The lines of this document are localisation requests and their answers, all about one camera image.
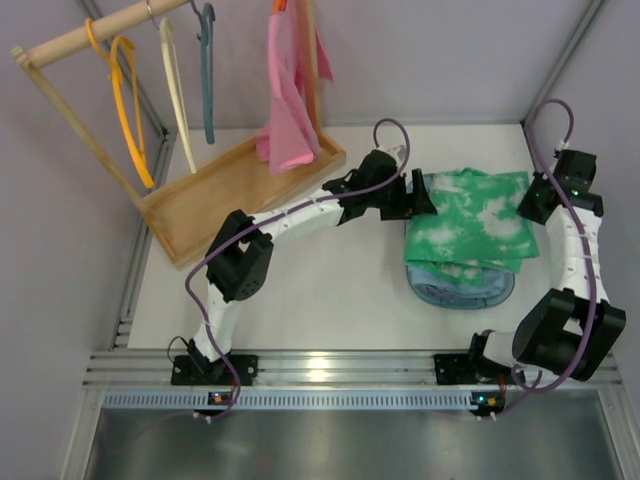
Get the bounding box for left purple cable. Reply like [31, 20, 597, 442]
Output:
[185, 118, 412, 421]

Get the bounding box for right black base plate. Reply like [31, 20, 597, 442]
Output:
[433, 353, 480, 386]

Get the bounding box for blue-grey plastic hanger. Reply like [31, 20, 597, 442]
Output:
[190, 1, 216, 145]

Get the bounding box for orange hanger under pink garment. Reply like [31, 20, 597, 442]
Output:
[272, 0, 288, 15]

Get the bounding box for blue plastic tray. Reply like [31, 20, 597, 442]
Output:
[410, 285, 514, 310]

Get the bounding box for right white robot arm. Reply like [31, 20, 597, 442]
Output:
[469, 150, 626, 382]

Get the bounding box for perforated grey cable duct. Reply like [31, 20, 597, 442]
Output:
[103, 390, 503, 411]

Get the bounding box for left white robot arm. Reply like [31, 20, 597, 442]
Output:
[185, 147, 437, 365]

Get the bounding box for cream plastic hanger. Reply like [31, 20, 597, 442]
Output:
[159, 18, 197, 174]

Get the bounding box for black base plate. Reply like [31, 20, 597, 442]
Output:
[170, 354, 258, 386]
[433, 353, 480, 386]

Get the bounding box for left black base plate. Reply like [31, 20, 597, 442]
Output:
[170, 354, 258, 386]

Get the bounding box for light blue folded cloth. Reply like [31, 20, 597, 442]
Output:
[406, 267, 515, 298]

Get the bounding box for wooden clothes rack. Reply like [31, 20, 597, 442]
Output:
[10, 0, 346, 269]

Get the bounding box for pink garment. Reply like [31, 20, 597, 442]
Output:
[256, 1, 321, 175]

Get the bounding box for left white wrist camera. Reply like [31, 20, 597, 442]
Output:
[378, 145, 406, 163]

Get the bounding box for aluminium mounting rail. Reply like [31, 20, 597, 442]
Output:
[82, 348, 624, 390]

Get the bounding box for green tie-dye trousers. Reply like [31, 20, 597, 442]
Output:
[404, 168, 539, 286]

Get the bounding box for orange plastic hanger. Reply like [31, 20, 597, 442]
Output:
[83, 18, 156, 190]

